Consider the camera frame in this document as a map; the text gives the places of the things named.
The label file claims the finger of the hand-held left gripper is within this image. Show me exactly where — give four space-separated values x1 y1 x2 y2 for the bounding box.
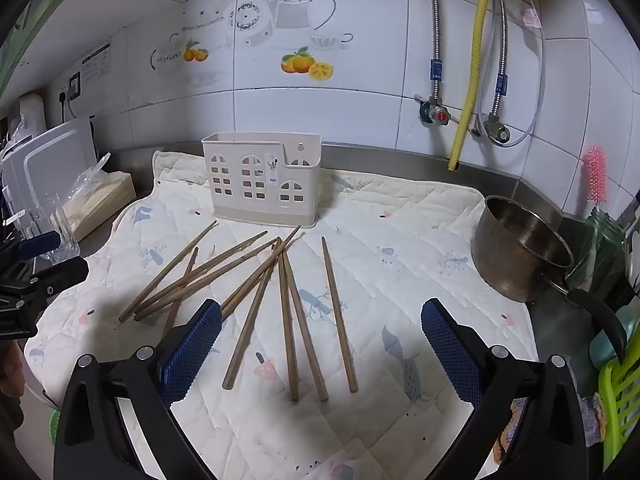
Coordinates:
20 255 90 297
15 231 62 263

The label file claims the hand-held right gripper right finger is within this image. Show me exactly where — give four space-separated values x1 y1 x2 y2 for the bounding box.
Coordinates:
421 298 603 480

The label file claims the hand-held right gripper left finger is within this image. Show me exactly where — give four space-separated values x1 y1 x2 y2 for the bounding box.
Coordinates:
52 299 223 480

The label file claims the pile of wooden chopsticks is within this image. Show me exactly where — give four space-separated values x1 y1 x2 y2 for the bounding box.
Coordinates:
118 220 360 403

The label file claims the beige plastic utensil holder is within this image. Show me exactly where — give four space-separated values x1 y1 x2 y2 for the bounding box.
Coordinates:
201 131 322 227

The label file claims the person's left forearm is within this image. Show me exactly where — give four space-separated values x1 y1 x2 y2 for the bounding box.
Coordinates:
0 340 26 441

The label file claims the clear glass mug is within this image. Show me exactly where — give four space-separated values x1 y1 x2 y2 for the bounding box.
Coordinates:
30 195 81 263

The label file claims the bagged beige paper stack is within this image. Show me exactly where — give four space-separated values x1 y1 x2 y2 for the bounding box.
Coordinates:
52 152 137 241

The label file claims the white cutting board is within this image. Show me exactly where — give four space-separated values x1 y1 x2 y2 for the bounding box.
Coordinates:
20 117 95 231

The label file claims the green plastic object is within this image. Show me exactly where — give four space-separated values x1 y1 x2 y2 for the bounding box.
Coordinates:
47 407 63 446

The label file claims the cream quilted printed mat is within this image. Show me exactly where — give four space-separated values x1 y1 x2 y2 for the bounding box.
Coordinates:
24 150 538 480

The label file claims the teal cup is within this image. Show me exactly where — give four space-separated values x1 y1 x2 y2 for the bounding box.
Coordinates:
589 305 638 368

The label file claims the colourful dish cloth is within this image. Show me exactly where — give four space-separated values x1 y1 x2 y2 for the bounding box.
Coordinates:
492 395 608 463

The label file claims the green plastic basket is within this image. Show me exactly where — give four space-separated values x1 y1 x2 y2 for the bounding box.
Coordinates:
597 345 640 473

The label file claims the green glass jar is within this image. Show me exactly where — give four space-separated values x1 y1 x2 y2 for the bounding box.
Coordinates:
575 207 626 291

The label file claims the chrome valve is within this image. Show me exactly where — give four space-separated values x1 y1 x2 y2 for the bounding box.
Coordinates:
482 112 511 143

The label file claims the pink bottle brush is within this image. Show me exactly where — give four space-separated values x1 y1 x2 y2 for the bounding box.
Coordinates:
582 145 608 211

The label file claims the steel pot with black handle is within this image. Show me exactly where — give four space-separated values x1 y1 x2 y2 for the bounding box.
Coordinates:
471 195 628 356

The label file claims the white wall label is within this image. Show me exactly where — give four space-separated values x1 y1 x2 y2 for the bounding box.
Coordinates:
80 42 112 86

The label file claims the red-handled valve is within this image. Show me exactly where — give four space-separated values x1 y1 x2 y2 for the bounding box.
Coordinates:
415 94 463 126

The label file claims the yellow corrugated gas hose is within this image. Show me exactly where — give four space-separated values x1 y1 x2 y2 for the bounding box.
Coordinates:
446 0 497 171

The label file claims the braided metal hose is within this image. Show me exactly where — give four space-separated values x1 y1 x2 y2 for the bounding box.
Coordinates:
427 0 443 106
492 0 526 121

